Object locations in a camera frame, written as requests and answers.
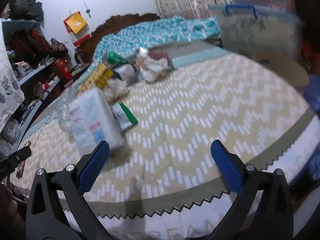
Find grey flat box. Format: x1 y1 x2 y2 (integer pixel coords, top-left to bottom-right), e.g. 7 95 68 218
165 41 221 67

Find yellow cardboard box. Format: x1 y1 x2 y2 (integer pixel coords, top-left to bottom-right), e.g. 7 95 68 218
79 62 114 93

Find white plastic tissue pack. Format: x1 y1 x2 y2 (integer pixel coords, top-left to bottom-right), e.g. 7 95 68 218
69 88 125 155

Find silver white foil packet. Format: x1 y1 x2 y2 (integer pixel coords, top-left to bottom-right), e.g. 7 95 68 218
112 64 138 85

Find dark brown packet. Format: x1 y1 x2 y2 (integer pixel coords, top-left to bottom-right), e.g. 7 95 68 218
15 141 32 179

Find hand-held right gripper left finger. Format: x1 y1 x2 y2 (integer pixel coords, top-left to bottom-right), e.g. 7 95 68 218
26 140 110 240

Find brown handbag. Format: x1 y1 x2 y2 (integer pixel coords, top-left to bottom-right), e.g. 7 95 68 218
49 37 68 58

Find teal patterned blanket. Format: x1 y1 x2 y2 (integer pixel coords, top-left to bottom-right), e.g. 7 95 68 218
94 15 220 63

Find grey metal shelf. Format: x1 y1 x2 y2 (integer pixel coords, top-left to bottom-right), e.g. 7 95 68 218
0 17 75 150

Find carved wooden headboard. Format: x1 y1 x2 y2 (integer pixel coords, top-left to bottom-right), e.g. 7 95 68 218
75 12 162 64

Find small crumpled white tissue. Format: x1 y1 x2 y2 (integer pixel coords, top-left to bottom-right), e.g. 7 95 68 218
103 78 128 103

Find clear plastic bottle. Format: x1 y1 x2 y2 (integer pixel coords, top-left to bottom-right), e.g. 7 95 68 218
58 90 77 133

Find beige round bin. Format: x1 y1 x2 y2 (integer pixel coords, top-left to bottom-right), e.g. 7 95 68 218
254 52 310 88

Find silver packet with green edge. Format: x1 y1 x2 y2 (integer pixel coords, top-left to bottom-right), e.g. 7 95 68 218
111 102 139 133

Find orange snack packet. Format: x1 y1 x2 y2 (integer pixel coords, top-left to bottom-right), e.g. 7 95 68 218
300 40 313 73

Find yellow and red bag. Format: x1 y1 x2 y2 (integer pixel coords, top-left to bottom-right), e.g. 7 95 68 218
63 11 92 47

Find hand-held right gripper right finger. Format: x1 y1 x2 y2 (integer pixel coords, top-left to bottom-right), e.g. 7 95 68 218
210 139 293 240

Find dark red packet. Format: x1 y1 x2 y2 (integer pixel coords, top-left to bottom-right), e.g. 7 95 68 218
149 50 168 59

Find large white tissue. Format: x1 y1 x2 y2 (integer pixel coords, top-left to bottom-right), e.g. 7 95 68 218
140 51 174 83

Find red gift box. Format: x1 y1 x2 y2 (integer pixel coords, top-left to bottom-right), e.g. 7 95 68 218
54 59 73 85

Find white floral cloth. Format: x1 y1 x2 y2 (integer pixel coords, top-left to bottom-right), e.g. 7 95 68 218
0 37 25 130

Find dark green bags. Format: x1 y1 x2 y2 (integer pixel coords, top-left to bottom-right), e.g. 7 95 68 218
10 0 44 22

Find green label plastic bottle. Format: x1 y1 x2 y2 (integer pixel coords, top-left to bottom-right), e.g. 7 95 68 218
104 52 128 67

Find dark red jackets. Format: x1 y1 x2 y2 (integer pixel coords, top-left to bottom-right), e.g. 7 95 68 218
10 29 50 58

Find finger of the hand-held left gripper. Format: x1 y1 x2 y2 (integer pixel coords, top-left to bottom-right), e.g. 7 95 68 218
0 146 32 178

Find clear storage box blue lid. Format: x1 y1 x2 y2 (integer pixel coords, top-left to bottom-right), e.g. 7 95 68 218
209 4 304 60

